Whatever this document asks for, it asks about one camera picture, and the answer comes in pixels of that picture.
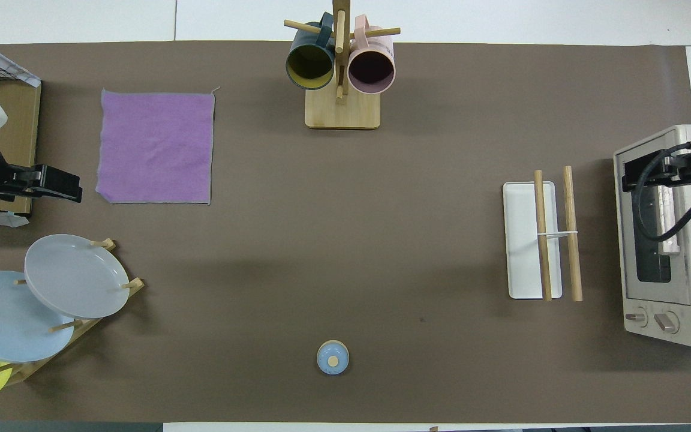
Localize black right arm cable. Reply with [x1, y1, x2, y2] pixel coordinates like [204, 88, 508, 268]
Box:
[632, 143, 691, 242]

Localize pink mug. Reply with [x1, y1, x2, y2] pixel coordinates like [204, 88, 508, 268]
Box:
[347, 15, 396, 95]

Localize purple and grey towel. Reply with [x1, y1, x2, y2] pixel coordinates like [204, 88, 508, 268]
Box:
[95, 87, 220, 206]

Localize brown table mat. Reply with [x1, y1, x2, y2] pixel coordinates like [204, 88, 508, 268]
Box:
[0, 40, 691, 424]

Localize wooden plate rack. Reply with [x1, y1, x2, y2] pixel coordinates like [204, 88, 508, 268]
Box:
[0, 238, 146, 386]

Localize wooden shelf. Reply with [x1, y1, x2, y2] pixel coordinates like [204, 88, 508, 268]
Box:
[0, 47, 42, 217]

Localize light blue plate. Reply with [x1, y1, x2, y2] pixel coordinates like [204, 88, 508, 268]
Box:
[0, 271, 75, 363]

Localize wooden mug tree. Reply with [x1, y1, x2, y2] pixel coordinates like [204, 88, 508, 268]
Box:
[284, 0, 401, 130]

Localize white towel rack wooden bars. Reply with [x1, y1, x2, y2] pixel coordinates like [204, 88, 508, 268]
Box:
[502, 166, 584, 302]

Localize dark teal mug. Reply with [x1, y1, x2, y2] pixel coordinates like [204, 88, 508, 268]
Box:
[286, 12, 337, 91]

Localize grey plate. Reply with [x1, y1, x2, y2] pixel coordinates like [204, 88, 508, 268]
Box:
[24, 234, 131, 319]

